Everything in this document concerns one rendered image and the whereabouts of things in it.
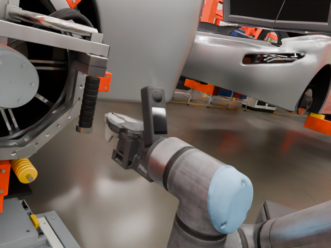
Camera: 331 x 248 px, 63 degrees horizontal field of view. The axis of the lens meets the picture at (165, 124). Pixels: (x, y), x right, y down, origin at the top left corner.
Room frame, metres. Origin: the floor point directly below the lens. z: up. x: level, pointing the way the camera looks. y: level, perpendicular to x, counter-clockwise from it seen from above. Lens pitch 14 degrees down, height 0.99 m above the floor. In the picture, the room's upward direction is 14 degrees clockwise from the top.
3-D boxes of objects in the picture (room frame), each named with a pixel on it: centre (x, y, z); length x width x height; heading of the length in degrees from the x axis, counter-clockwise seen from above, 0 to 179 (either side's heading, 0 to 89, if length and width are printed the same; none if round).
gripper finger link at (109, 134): (0.57, 0.12, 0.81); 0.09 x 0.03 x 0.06; 47
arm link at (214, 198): (0.40, -0.09, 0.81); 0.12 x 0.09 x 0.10; 47
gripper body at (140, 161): (0.51, 0.03, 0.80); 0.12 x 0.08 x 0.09; 47
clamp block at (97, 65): (0.70, 0.23, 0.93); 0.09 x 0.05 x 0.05; 47
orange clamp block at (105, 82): (0.95, 0.28, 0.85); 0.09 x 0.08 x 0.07; 137
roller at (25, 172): (0.87, 0.48, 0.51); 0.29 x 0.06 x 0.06; 47
